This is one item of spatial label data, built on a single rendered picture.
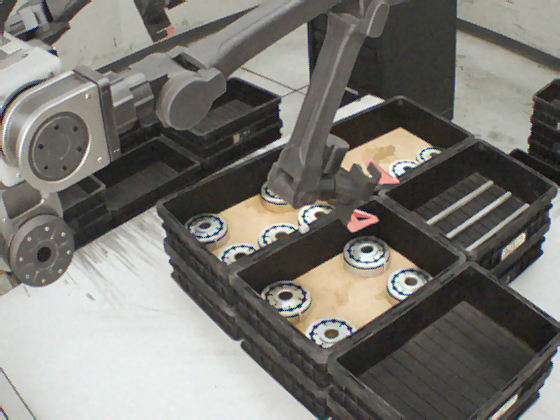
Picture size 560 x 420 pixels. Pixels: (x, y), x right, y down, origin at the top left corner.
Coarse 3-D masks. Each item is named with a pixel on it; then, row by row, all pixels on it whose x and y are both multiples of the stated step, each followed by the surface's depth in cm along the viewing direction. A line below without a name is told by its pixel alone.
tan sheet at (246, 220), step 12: (240, 204) 173; (252, 204) 172; (228, 216) 169; (240, 216) 169; (252, 216) 168; (264, 216) 168; (276, 216) 168; (288, 216) 168; (228, 228) 165; (240, 228) 165; (252, 228) 165; (228, 240) 162; (240, 240) 162; (252, 240) 161; (216, 252) 159
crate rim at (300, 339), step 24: (336, 216) 150; (408, 216) 149; (288, 240) 145; (432, 240) 143; (240, 264) 140; (456, 264) 136; (240, 288) 135; (264, 312) 130; (384, 312) 127; (288, 336) 126
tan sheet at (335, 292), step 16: (336, 256) 155; (400, 256) 154; (320, 272) 152; (336, 272) 151; (384, 272) 150; (320, 288) 148; (336, 288) 147; (352, 288) 147; (368, 288) 147; (384, 288) 146; (320, 304) 144; (336, 304) 143; (352, 304) 143; (368, 304) 143; (384, 304) 142; (304, 320) 140; (352, 320) 139; (368, 320) 139
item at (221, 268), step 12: (264, 156) 171; (228, 168) 167; (204, 180) 164; (180, 192) 161; (156, 204) 157; (168, 216) 153; (324, 216) 151; (180, 228) 150; (192, 240) 146; (276, 240) 145; (204, 252) 143; (252, 252) 143; (216, 264) 140; (228, 264) 140; (228, 276) 140
